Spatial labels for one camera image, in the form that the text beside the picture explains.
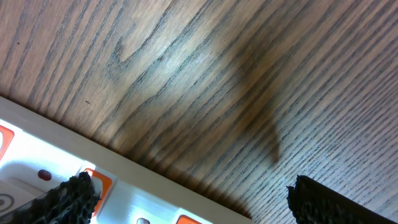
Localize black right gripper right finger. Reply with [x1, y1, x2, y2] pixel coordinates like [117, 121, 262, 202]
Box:
[287, 175, 394, 224]

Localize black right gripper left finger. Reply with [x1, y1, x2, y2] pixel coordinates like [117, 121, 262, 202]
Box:
[1, 172, 101, 224]

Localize white power strip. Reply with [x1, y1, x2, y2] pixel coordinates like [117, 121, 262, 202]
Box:
[1, 99, 249, 223]

